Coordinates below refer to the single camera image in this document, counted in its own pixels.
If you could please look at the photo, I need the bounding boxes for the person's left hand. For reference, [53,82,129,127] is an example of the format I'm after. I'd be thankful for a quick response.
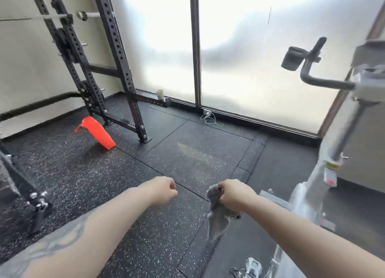
[146,176,178,207]

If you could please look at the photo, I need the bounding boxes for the person's right hand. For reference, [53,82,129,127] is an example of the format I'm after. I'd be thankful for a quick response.
[217,179,258,213]

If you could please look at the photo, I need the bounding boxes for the grey cleaning cloth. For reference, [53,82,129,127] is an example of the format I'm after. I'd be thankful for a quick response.
[206,184,242,243]

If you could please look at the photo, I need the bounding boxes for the person's left forearm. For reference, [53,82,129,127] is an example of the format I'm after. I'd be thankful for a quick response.
[0,184,157,278]

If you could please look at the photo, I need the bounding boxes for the person's right forearm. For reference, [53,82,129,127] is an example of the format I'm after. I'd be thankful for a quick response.
[241,193,385,278]

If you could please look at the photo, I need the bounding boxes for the white exercise bike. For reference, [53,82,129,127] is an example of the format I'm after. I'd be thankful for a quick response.
[230,36,385,278]

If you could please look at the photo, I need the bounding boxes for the frosted glass window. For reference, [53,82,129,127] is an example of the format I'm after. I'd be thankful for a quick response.
[119,0,385,137]

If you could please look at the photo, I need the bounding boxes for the black rack leg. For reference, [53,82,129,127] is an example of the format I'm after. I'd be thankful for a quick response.
[0,138,53,237]

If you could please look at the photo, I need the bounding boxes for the black steel power rack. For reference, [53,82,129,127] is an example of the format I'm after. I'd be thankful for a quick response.
[26,0,172,144]

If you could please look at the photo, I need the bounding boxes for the black foam pipe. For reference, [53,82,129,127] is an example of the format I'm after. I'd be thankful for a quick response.
[0,91,88,122]

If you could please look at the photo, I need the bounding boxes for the white charger with cable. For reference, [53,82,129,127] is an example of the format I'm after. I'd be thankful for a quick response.
[200,109,224,128]

